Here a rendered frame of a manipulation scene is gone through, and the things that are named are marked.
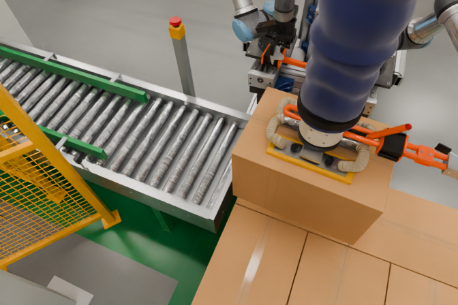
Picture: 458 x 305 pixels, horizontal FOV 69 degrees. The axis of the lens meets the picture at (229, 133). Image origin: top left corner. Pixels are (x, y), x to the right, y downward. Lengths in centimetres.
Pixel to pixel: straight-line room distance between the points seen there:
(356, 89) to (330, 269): 99
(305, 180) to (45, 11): 368
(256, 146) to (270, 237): 57
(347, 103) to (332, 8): 33
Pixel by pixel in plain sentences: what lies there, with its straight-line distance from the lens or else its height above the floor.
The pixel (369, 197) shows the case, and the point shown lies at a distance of 135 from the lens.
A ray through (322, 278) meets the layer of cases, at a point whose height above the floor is 54.
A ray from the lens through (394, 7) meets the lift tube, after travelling 88.
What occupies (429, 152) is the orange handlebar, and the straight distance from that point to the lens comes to 136.
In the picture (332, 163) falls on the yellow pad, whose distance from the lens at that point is 134.
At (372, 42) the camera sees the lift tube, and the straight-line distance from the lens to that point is 91.
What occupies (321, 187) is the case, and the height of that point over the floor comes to 107.
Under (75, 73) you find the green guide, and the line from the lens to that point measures 250.
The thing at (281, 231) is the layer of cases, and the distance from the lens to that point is 178.
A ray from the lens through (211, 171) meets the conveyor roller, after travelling 191.
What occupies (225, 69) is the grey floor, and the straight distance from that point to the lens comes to 317.
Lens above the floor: 223
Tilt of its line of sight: 55 degrees down
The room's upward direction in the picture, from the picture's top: 3 degrees counter-clockwise
